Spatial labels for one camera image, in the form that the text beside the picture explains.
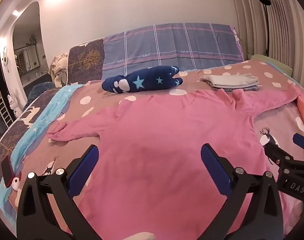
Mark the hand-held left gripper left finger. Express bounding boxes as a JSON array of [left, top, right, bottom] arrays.
[[16, 144, 107, 240]]

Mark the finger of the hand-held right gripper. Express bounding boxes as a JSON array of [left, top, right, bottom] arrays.
[[293, 133, 304, 153], [263, 141, 294, 170]]

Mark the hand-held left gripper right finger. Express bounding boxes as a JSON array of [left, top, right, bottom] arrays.
[[200, 144, 284, 240]]

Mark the pink long-sleeved shirt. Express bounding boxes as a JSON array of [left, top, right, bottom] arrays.
[[47, 90, 302, 240]]

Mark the beige clothes pile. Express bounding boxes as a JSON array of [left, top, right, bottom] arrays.
[[48, 53, 69, 87]]

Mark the red phone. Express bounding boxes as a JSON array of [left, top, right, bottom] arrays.
[[1, 155, 16, 189]]

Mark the green pillow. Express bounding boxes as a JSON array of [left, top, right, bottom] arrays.
[[250, 54, 293, 77]]

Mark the folded white garment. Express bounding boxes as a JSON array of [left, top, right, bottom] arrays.
[[200, 73, 259, 88]]

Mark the dark blue fuzzy blanket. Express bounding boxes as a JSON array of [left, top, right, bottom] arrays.
[[27, 82, 67, 105]]

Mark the white cat figurine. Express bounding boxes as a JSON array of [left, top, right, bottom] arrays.
[[7, 92, 23, 118]]

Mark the ladder shelf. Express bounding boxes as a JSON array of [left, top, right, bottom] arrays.
[[0, 97, 14, 125]]

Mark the navy star print garment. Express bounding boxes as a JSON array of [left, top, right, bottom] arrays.
[[101, 65, 183, 94]]

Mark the purple tree print pillow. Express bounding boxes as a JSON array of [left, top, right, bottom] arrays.
[[67, 38, 105, 85]]

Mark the beige curtain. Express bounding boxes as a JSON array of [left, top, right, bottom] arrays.
[[229, 0, 304, 80]]

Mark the purple plaid pillow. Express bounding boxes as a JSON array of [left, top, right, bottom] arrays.
[[102, 23, 245, 72]]

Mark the panda wall decoration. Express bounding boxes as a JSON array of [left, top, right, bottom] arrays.
[[0, 45, 10, 67]]

